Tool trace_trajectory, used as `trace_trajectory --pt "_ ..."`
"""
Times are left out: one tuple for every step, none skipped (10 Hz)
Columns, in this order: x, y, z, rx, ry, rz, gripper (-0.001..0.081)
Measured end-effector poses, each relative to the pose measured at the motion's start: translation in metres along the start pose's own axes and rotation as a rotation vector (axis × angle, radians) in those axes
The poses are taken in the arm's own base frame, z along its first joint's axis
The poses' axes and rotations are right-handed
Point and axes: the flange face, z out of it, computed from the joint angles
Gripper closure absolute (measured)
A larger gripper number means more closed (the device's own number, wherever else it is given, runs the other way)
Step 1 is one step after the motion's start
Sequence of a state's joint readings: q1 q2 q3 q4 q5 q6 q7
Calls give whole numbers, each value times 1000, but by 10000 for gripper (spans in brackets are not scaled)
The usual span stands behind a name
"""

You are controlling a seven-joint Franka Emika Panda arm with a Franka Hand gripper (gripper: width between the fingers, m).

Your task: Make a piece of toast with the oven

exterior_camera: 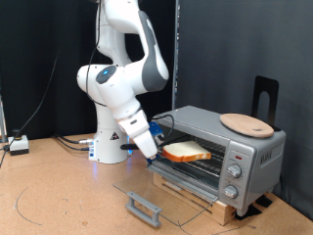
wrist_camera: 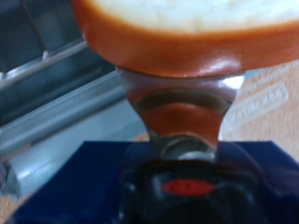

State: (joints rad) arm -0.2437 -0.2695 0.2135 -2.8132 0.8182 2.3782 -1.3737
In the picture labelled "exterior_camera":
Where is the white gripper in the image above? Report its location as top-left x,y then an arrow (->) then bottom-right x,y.
117,110 -> 158,164

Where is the white bread slice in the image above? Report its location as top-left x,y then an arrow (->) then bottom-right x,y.
161,140 -> 212,164

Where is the glass oven door with handle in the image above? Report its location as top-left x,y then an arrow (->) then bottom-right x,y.
112,164 -> 220,229

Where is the large silver oven knob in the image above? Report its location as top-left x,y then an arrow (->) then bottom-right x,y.
227,163 -> 244,179

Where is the small silver oven knob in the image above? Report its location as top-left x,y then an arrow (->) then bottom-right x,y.
222,184 -> 239,200

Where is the silver toaster oven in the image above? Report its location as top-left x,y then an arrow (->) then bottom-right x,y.
145,105 -> 288,217

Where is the light wooden block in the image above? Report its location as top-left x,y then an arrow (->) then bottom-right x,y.
153,172 -> 237,227

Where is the round wooden cutting board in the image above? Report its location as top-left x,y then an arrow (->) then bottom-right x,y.
219,113 -> 276,139

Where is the vertical metal pole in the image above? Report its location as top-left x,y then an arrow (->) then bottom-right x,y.
171,0 -> 182,111

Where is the black foam pad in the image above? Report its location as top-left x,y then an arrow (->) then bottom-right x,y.
255,194 -> 274,209
234,204 -> 263,221

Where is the black metal bookend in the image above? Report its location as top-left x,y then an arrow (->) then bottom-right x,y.
251,75 -> 281,132

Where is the white emergency stop box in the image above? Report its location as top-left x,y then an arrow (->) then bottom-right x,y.
8,129 -> 29,157

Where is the grey backdrop curtain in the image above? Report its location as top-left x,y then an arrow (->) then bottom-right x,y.
177,0 -> 313,223

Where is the black backdrop curtain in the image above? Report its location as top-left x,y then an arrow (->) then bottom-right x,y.
0,0 -> 179,142

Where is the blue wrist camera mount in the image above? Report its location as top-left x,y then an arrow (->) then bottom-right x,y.
149,121 -> 165,145

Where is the metal wire oven rack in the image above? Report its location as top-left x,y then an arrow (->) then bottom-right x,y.
153,134 -> 227,179

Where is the black cable with silver connector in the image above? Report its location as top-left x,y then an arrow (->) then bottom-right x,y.
53,132 -> 96,146

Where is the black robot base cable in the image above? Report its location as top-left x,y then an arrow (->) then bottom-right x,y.
56,136 -> 92,152

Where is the black hanging cable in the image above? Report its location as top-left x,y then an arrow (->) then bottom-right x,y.
0,0 -> 75,165

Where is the metal frame leg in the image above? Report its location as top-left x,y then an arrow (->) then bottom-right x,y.
0,94 -> 7,145

